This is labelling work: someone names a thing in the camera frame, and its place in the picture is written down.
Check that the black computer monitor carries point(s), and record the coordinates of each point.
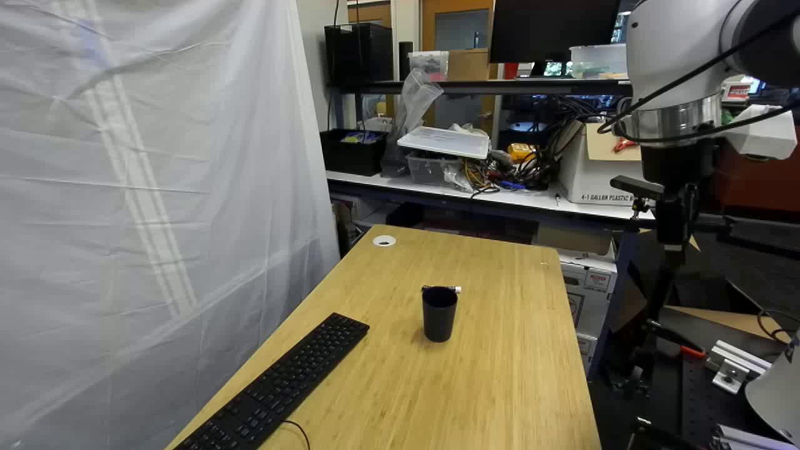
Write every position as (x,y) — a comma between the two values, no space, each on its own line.
(550,28)

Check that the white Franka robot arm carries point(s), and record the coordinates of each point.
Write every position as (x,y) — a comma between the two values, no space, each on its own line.
(676,50)

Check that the small clear plastic box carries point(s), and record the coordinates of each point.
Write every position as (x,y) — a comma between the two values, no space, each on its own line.
(429,67)

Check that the white round desk grommet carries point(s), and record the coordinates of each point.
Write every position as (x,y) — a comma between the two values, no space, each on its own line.
(384,242)

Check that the black narrow speaker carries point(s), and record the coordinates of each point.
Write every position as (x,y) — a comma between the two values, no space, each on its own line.
(406,60)

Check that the red hand tool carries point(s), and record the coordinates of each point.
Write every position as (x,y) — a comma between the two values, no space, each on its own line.
(625,145)

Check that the white box under table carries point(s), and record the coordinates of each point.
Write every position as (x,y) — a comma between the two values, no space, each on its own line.
(590,292)

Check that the flat cardboard sheet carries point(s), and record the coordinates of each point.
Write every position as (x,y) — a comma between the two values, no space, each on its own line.
(732,322)

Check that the black plastic crate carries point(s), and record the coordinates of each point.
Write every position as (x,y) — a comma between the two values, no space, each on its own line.
(354,154)

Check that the aluminium extrusion bracket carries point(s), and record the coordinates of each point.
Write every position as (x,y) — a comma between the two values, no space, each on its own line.
(732,365)

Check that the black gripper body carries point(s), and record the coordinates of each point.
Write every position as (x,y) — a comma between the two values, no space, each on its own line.
(677,164)

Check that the black computer keyboard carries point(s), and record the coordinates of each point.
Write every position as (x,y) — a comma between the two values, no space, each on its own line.
(276,388)

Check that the black camera on tripod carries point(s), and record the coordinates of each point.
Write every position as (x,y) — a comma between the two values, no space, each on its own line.
(637,187)

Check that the wooden door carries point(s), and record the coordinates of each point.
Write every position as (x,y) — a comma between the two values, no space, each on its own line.
(429,25)

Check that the metal storage shelf unit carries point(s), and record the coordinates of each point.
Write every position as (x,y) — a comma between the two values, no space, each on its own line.
(375,178)

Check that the white box with cardboard flaps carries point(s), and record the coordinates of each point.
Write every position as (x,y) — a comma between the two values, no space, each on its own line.
(590,178)

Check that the black tripod stand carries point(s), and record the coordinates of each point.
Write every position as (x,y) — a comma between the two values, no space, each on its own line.
(657,292)

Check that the small brown cardboard box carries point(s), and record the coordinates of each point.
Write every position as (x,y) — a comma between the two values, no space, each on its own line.
(470,67)

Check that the black plastic cup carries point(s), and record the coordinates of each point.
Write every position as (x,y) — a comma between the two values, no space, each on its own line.
(439,315)

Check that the crumpled white plastic bag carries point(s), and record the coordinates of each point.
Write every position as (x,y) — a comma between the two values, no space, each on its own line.
(415,97)

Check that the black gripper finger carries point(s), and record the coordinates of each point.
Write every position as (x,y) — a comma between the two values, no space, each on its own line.
(667,217)
(685,217)

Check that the dark red cabinet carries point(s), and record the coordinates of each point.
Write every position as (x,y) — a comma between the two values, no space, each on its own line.
(759,189)

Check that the large clear plastic container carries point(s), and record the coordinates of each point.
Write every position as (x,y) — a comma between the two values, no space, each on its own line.
(599,63)

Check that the white translucent curtain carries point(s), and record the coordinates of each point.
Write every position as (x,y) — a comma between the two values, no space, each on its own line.
(125,208)

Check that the flat white tray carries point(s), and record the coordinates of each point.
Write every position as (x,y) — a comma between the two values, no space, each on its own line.
(440,142)

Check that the clear storage bin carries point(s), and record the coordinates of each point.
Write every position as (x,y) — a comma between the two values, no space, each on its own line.
(429,172)

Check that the stacked black file trays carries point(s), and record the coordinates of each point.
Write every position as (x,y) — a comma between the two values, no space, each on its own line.
(359,53)

